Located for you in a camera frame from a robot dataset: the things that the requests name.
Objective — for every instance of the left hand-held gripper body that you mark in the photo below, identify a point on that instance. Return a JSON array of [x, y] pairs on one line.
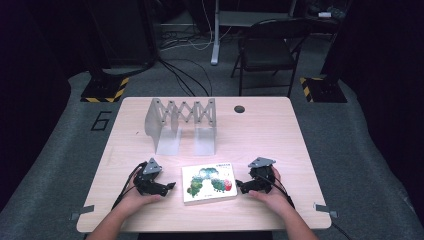
[[150, 180]]

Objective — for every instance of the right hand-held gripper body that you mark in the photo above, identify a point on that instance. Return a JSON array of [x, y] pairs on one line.
[[263, 175]]

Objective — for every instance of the person's right hand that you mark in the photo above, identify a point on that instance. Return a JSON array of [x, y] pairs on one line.
[[276, 200]]

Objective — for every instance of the person's left hand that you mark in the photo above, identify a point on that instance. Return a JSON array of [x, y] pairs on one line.
[[135, 200]]

